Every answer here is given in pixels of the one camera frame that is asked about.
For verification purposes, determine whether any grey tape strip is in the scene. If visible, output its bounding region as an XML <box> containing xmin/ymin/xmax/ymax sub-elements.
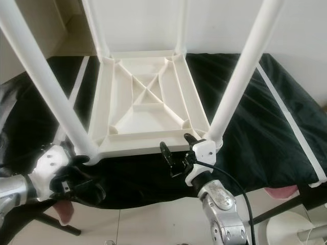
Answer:
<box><xmin>255</xmin><ymin>64</ymin><xmax>327</xmax><ymax>184</ymax></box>
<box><xmin>56</xmin><ymin>56</ymin><xmax>90</xmax><ymax>146</ymax></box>

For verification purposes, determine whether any white standing fan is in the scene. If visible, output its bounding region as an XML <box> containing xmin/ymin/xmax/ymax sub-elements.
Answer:
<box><xmin>266</xmin><ymin>209</ymin><xmax>327</xmax><ymax>245</ymax></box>

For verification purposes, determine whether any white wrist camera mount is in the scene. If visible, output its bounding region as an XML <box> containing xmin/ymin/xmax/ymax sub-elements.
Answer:
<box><xmin>31</xmin><ymin>144</ymin><xmax>72</xmax><ymax>201</ymax></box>
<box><xmin>185</xmin><ymin>139</ymin><xmax>217</xmax><ymax>185</ymax></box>

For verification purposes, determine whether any pink plastic object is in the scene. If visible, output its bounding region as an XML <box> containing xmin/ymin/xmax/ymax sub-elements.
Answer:
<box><xmin>57</xmin><ymin>200</ymin><xmax>75</xmax><ymax>225</ymax></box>

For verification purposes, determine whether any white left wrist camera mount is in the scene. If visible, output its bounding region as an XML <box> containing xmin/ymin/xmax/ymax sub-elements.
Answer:
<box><xmin>31</xmin><ymin>144</ymin><xmax>72</xmax><ymax>201</ymax></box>

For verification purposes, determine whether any black metal table frame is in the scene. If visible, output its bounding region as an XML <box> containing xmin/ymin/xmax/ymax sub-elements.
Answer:
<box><xmin>31</xmin><ymin>194</ymin><xmax>327</xmax><ymax>236</ymax></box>

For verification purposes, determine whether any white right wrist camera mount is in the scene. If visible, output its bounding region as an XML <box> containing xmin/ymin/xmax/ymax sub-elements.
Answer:
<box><xmin>185</xmin><ymin>139</ymin><xmax>217</xmax><ymax>185</ymax></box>

